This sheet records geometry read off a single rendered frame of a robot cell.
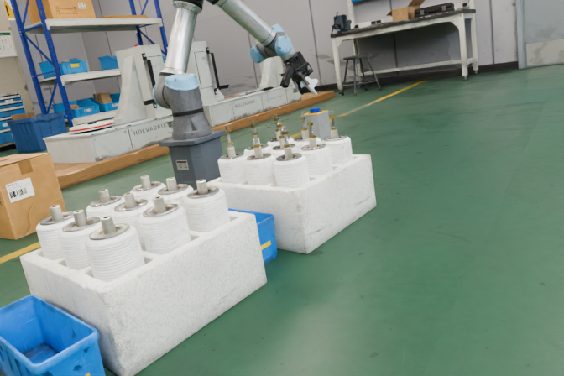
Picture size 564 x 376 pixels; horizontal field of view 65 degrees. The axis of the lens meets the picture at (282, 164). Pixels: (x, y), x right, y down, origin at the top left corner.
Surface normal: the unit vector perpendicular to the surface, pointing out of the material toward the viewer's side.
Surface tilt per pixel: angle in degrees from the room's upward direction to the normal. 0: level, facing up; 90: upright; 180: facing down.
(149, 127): 90
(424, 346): 0
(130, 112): 90
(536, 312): 0
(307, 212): 90
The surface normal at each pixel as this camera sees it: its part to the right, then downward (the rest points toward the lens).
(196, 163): 0.20, 0.18
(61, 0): 0.84, -0.05
